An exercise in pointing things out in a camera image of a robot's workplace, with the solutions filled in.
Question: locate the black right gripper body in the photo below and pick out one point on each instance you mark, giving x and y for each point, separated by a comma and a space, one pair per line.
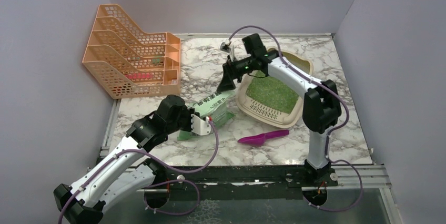
241, 67

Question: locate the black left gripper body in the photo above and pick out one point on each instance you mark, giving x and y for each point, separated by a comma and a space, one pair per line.
184, 122

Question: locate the green litter bag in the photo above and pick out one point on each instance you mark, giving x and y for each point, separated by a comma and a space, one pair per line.
215, 106

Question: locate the beige plastic litter box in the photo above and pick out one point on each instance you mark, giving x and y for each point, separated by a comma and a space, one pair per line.
263, 113

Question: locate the purple plastic litter scoop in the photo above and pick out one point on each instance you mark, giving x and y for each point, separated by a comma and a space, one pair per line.
260, 139

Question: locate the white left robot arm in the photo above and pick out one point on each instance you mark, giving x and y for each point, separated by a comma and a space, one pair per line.
128, 167

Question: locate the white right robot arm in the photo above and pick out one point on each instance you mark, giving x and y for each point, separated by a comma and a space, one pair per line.
321, 102

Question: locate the green litter pellets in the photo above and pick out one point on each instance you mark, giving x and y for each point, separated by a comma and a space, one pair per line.
272, 93

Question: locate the orange mesh file rack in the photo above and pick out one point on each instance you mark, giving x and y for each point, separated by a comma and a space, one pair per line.
128, 62

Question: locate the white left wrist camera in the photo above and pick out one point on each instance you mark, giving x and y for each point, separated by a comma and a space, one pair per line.
201, 126

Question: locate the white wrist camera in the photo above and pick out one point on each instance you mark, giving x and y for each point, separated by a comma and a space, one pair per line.
201, 126
228, 48

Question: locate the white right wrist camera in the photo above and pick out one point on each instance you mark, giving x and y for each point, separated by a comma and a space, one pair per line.
228, 48

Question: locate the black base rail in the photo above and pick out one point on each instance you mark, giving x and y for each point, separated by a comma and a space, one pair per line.
239, 183

